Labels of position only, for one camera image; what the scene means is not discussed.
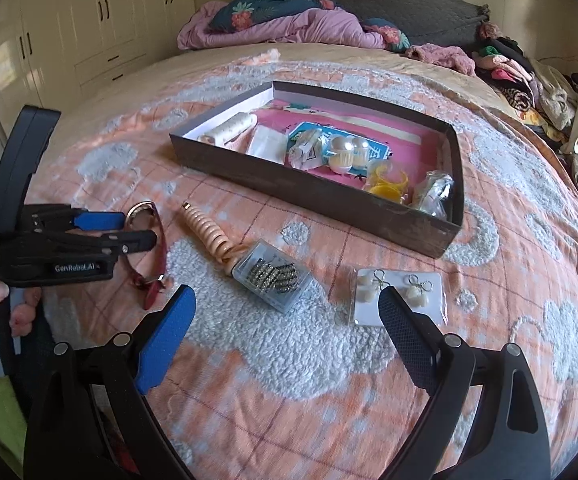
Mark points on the pearl ball hair clip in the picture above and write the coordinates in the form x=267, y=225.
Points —
x=346, y=153

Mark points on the dark cardboard box tray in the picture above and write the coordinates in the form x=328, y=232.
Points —
x=337, y=196

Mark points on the pile of clothes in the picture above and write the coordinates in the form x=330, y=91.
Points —
x=542, y=97

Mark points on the tan bed sheet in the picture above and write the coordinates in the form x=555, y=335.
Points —
x=383, y=75

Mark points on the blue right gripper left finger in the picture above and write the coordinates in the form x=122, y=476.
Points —
x=157, y=338

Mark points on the clear box rhinestone hairpins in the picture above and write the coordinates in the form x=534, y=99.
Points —
x=273, y=276

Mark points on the silver jewelry plastic bag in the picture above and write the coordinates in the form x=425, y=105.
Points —
x=430, y=195

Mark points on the dark grey headboard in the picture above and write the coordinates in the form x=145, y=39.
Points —
x=442, y=22

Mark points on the cream wardrobe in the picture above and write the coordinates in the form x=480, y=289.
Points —
x=57, y=53

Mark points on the bagged yellow hoop earrings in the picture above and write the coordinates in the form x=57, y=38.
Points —
x=386, y=181

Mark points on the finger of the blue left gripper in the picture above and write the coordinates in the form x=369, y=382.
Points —
x=90, y=221

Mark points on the white hair claw clip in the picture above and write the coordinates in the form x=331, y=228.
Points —
x=230, y=130

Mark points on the clear bag white card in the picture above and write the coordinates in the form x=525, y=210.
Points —
x=268, y=144

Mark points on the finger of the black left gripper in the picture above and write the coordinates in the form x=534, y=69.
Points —
x=115, y=244

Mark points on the dark floral pillow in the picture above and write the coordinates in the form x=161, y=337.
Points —
x=239, y=15

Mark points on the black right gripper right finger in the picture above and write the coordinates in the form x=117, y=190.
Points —
x=427, y=354

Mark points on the pink fuzzy garment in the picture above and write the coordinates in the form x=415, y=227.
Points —
x=451, y=57

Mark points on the purple blanket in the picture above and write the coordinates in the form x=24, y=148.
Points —
x=314, y=26

